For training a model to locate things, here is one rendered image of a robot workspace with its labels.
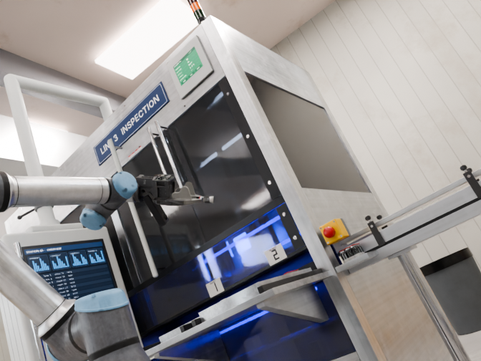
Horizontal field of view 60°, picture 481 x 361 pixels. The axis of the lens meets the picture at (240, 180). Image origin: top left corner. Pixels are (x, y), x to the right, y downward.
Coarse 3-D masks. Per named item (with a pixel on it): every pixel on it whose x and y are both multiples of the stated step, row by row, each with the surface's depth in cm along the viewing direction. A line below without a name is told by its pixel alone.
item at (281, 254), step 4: (280, 244) 161; (272, 248) 163; (276, 248) 162; (280, 248) 161; (264, 252) 165; (268, 252) 164; (272, 252) 163; (280, 252) 161; (284, 252) 159; (268, 256) 163; (272, 256) 162; (276, 256) 161; (280, 256) 160; (284, 256) 159; (268, 260) 163; (272, 260) 162; (276, 260) 161; (280, 260) 160; (272, 264) 162
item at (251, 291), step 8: (296, 272) 140; (304, 272) 144; (264, 280) 124; (272, 280) 127; (248, 288) 123; (256, 288) 122; (232, 296) 127; (240, 296) 125; (248, 296) 123; (216, 304) 130; (224, 304) 128; (232, 304) 127; (200, 312) 134; (208, 312) 132; (216, 312) 130
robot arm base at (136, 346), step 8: (120, 344) 92; (128, 344) 93; (136, 344) 95; (96, 352) 91; (104, 352) 91; (112, 352) 91; (120, 352) 91; (128, 352) 92; (136, 352) 93; (144, 352) 95; (96, 360) 91; (104, 360) 90; (112, 360) 90; (120, 360) 90; (128, 360) 90; (136, 360) 91; (144, 360) 93
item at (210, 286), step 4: (216, 280) 178; (208, 284) 180; (212, 284) 179; (216, 284) 178; (220, 284) 176; (208, 288) 180; (212, 288) 179; (220, 288) 176; (208, 292) 180; (212, 292) 179; (216, 292) 177; (220, 292) 176; (212, 296) 179
